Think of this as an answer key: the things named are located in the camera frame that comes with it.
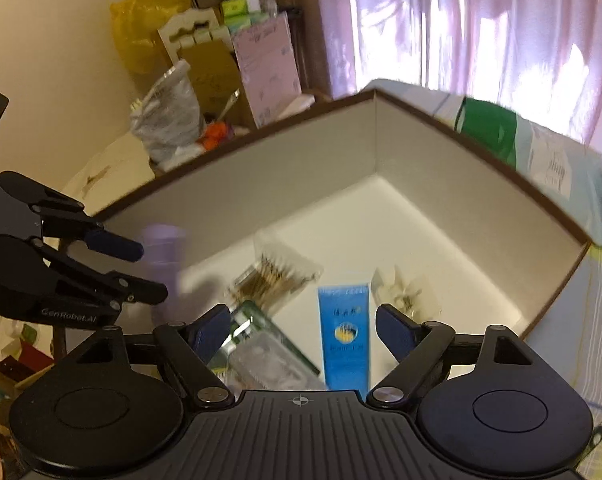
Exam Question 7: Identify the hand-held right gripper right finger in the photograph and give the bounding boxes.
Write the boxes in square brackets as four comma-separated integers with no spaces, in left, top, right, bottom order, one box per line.
[368,304,534,409]

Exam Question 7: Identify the bag of cotton swabs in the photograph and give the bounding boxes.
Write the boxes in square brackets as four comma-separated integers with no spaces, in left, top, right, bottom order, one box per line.
[224,242,324,312]

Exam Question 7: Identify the light green boxes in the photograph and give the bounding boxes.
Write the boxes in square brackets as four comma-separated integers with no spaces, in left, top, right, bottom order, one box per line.
[221,0,278,29]

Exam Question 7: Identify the dark green packet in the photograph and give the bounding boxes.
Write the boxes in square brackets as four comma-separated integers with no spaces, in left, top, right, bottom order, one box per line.
[229,300,322,376]

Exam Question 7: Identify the light blue green pouch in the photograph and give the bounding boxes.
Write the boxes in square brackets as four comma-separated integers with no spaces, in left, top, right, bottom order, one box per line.
[453,97,602,247]

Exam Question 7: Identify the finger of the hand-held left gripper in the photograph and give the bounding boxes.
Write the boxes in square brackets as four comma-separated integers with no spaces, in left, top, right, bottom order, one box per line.
[0,170,145,263]
[30,238,170,312]

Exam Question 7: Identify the crumpled silver plastic bag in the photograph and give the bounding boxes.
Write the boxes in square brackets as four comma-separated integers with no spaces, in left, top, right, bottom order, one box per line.
[130,59,207,164]

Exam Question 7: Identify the yellow plastic bag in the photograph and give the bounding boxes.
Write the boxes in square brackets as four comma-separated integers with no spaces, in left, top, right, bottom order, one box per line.
[110,0,192,79]

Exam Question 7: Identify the pink curtain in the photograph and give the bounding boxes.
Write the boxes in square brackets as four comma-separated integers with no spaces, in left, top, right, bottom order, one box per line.
[311,0,602,152]

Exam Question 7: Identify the orange small item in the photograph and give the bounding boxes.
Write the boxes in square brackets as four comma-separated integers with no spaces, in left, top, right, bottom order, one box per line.
[200,120,232,152]

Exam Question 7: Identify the white carved chair back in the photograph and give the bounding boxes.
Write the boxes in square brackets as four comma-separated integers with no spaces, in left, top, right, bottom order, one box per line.
[157,9,232,62]

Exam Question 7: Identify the open tan cardboard box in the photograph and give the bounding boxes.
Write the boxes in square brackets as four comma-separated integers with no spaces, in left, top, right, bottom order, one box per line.
[0,350,56,426]

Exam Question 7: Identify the dark red small box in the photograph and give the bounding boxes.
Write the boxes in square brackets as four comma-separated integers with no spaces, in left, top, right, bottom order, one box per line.
[0,341,55,377]

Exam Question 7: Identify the white red tube squeezer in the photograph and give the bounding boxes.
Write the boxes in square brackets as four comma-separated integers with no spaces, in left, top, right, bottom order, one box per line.
[371,266,440,324]

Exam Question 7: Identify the blue tube with white cap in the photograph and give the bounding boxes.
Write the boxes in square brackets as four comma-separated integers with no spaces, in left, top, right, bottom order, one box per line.
[317,284,372,394]

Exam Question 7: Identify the brown cardboard box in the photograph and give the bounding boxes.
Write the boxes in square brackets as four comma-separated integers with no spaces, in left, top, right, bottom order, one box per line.
[181,40,257,129]

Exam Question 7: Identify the clear plastic packet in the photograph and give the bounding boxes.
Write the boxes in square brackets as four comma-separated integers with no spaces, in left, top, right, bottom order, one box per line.
[228,332,328,391]

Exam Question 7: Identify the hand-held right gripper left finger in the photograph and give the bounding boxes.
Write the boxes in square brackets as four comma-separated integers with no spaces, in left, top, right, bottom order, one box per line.
[73,304,234,409]

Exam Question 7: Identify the purple tube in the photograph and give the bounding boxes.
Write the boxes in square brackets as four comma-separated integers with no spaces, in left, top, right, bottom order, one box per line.
[140,224,190,292]

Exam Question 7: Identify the pink paper bag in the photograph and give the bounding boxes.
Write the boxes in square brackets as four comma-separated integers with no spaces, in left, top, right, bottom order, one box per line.
[231,11,303,129]

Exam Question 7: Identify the metal spoon handle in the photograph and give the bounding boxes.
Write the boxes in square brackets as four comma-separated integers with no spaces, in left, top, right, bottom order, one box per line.
[216,87,242,124]

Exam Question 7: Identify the brown storage box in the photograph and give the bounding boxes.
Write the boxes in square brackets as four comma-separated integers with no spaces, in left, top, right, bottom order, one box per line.
[93,87,593,394]

